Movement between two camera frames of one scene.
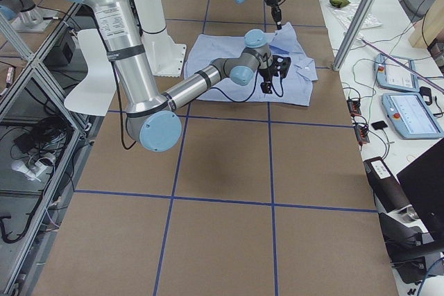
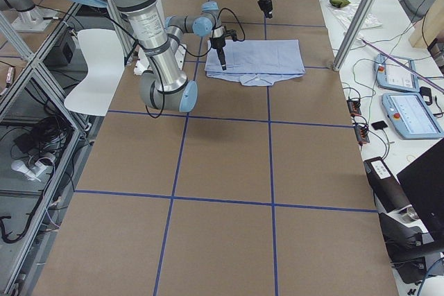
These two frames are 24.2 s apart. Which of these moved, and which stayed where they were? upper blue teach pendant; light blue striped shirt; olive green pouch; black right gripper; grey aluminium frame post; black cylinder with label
Moved: black right gripper; light blue striped shirt
Stayed: grey aluminium frame post; olive green pouch; black cylinder with label; upper blue teach pendant
